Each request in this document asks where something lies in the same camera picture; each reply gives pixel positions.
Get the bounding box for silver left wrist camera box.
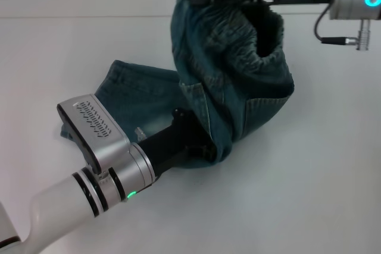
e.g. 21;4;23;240
56;93;134;173

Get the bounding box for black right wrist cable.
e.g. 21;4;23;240
314;6;370;51

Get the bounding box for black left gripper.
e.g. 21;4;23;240
138;107;216;178

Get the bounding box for blue denim shorts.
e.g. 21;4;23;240
59;0;295;166

